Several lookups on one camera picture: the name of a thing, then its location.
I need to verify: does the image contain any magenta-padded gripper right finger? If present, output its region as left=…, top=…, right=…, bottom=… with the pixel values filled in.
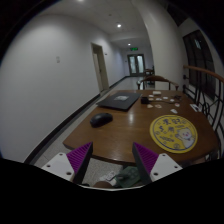
left=132, top=141, right=184, bottom=185

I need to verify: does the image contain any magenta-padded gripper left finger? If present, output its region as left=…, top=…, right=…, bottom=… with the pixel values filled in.
left=41, top=141, right=94, bottom=185

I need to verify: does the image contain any black computer mouse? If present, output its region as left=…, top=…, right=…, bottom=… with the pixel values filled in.
left=89, top=112, right=114, bottom=128

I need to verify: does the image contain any round yellow printed mouse pad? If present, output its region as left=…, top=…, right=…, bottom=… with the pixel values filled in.
left=149, top=114, right=199, bottom=154

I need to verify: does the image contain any white paper card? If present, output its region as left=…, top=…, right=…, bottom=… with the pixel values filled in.
left=189, top=103, right=202, bottom=113

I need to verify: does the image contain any black closed laptop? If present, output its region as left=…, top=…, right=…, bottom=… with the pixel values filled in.
left=95, top=91, right=143, bottom=112

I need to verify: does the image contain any wooden armchair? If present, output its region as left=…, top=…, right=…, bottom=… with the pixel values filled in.
left=136, top=74, right=180, bottom=92

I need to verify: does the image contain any wooden side door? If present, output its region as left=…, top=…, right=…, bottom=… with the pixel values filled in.
left=91, top=42, right=110, bottom=94

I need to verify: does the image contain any glass double door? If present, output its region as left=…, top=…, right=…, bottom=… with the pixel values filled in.
left=127, top=53, right=146, bottom=77

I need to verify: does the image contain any dark window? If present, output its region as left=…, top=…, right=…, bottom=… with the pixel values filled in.
left=182, top=29, right=216, bottom=101

